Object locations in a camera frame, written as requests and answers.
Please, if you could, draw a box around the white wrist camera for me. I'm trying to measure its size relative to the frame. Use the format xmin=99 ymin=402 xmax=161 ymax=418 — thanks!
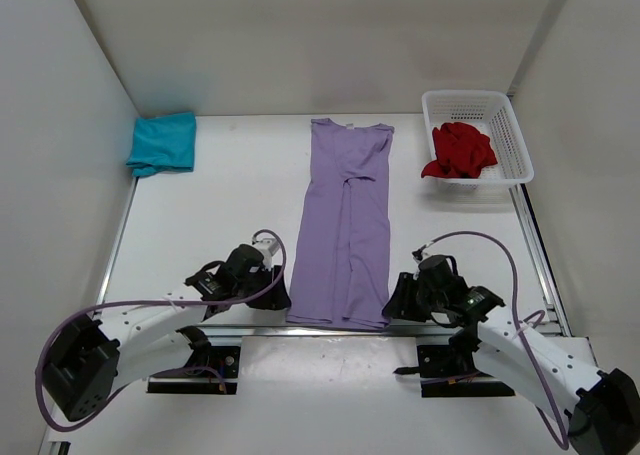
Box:
xmin=252 ymin=237 xmax=280 ymax=271
xmin=411 ymin=244 xmax=430 ymax=264

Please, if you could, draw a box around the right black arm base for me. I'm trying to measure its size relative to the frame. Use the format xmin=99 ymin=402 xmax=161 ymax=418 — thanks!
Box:
xmin=393 ymin=337 xmax=515 ymax=398

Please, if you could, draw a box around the lavender t shirt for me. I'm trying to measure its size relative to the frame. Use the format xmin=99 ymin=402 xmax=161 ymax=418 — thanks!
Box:
xmin=286 ymin=118 xmax=394 ymax=330

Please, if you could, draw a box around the teal t shirt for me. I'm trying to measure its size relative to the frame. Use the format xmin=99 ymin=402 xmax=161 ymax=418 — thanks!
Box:
xmin=126 ymin=112 xmax=197 ymax=178

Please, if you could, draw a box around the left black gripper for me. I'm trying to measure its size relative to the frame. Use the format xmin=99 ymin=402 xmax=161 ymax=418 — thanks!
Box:
xmin=234 ymin=263 xmax=291 ymax=310

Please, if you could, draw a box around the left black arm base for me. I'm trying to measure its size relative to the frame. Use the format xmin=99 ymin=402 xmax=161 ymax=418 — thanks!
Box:
xmin=147 ymin=326 xmax=241 ymax=396

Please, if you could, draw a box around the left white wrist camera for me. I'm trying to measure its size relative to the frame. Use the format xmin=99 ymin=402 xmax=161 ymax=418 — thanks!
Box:
xmin=252 ymin=237 xmax=280 ymax=271

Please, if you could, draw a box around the red t shirt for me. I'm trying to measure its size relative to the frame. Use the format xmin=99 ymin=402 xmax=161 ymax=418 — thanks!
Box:
xmin=421 ymin=122 xmax=498 ymax=179

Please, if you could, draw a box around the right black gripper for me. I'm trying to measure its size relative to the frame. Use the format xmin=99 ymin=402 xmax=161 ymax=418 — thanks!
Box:
xmin=383 ymin=273 xmax=447 ymax=323

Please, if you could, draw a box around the purple cable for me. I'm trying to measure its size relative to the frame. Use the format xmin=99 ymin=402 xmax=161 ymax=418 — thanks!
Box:
xmin=424 ymin=230 xmax=571 ymax=451
xmin=34 ymin=228 xmax=288 ymax=434

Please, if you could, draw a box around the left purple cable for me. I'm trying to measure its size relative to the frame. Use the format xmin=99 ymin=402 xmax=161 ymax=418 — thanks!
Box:
xmin=34 ymin=228 xmax=288 ymax=434

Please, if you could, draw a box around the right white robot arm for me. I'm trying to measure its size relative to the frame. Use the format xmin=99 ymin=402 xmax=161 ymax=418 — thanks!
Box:
xmin=383 ymin=255 xmax=639 ymax=454

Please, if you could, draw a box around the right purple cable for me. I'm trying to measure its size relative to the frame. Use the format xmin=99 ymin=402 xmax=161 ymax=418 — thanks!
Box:
xmin=424 ymin=230 xmax=571 ymax=451

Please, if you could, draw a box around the white plastic laundry basket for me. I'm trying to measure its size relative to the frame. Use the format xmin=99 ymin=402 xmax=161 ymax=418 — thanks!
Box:
xmin=422 ymin=90 xmax=534 ymax=191

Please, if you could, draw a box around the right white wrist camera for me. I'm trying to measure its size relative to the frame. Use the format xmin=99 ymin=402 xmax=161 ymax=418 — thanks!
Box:
xmin=411 ymin=244 xmax=430 ymax=264

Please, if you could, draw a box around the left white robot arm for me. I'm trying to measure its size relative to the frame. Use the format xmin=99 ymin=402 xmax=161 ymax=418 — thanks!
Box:
xmin=35 ymin=230 xmax=291 ymax=432

